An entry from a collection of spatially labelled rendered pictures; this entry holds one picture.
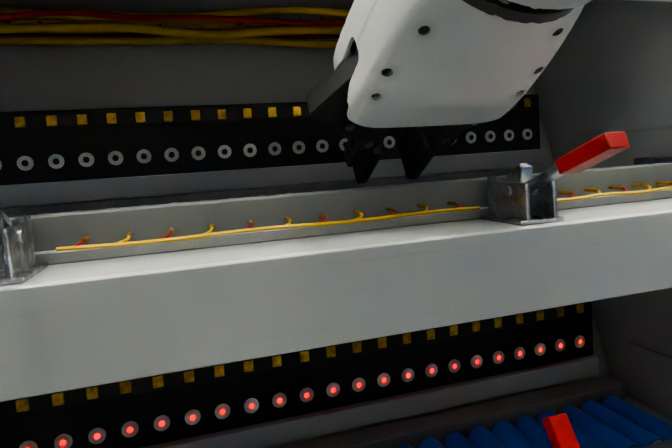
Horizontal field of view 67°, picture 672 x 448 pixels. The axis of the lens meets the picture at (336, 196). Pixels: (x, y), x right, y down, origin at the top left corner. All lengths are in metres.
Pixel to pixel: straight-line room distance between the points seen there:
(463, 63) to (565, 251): 0.12
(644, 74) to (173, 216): 0.38
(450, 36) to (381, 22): 0.03
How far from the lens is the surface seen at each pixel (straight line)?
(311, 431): 0.42
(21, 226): 0.27
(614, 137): 0.26
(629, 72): 0.51
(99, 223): 0.29
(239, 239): 0.28
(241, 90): 0.48
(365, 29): 0.25
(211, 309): 0.24
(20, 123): 0.44
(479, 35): 0.24
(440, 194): 0.32
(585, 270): 0.31
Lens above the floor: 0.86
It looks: 13 degrees up
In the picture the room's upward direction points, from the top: 9 degrees counter-clockwise
